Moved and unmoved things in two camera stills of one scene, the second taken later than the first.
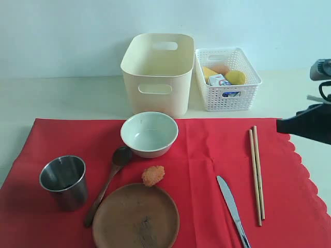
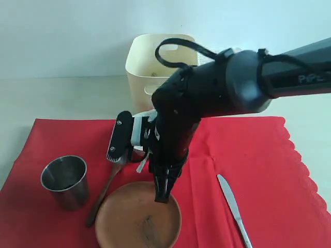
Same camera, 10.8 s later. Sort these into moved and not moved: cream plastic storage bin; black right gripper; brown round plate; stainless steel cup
Moved: black right gripper
Not moved: stainless steel cup; brown round plate; cream plastic storage bin
